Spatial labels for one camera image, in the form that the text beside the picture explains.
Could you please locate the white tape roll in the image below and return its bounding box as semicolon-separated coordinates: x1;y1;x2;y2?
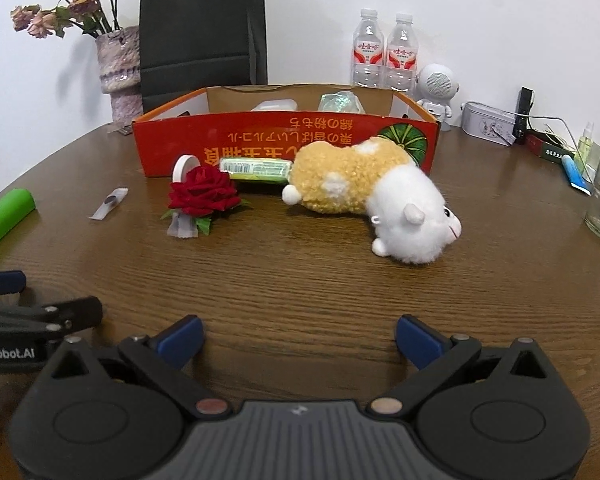
172;155;201;184

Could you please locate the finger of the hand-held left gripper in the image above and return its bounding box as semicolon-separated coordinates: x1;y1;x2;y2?
0;296;104;342
0;270;28;302

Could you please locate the blue white tube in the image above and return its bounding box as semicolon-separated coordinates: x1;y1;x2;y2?
560;154;594;196

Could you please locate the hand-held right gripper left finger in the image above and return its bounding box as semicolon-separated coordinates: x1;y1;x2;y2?
39;314;233;418

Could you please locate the orange white plush hamster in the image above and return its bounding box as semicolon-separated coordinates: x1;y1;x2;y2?
281;136;464;266

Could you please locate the green foam roller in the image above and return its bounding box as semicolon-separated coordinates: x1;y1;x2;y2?
0;188;37;262

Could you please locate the small clear plastic sachet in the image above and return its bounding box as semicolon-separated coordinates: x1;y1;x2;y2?
88;187;130;221

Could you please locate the white robot speaker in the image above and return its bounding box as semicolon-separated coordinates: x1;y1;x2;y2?
414;63;461;132

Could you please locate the black paper bag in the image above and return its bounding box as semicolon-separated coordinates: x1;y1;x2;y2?
139;0;270;116

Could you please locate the black upright device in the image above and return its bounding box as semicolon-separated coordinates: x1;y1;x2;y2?
512;87;535;146

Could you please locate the clear water bottle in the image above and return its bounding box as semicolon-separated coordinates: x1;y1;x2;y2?
383;12;419;94
351;8;385;88

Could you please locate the green snack packet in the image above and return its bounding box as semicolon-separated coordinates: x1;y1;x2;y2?
218;156;294;185

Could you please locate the small clear spray bottle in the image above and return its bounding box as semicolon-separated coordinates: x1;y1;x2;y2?
575;121;599;171

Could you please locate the red cardboard box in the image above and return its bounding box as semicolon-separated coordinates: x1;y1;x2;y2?
131;84;442;179

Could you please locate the dark red flat box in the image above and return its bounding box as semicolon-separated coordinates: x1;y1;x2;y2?
525;132;577;164

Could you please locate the grey cable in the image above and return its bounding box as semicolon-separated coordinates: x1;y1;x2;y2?
527;115;594;181

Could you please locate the shiny green plastic bag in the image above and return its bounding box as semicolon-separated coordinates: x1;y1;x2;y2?
317;91;366;116

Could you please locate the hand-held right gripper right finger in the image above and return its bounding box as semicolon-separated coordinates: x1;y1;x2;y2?
366;314;561;417

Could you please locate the red artificial rose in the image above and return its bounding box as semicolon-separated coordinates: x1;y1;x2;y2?
160;165;254;240

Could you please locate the white tin box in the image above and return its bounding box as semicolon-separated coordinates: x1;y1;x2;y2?
461;101;519;147

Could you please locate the mottled pink vase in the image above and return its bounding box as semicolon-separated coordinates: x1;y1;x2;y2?
95;26;145;125

